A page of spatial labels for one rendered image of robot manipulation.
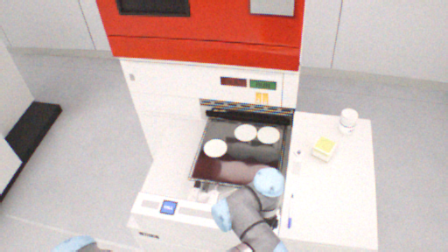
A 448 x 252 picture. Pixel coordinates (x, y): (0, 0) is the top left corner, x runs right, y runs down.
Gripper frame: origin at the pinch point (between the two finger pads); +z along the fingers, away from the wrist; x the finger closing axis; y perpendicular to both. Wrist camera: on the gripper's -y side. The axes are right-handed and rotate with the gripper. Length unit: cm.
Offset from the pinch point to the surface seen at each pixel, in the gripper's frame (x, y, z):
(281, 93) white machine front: -18, -61, -1
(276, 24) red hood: -22, -56, -38
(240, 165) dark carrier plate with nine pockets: -21.5, -29.0, 15.0
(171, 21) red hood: -60, -46, -34
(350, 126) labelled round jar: 15, -58, 0
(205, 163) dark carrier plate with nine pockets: -35.6, -24.0, 15.9
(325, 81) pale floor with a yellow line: -15, -204, 107
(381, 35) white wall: 19, -223, 54
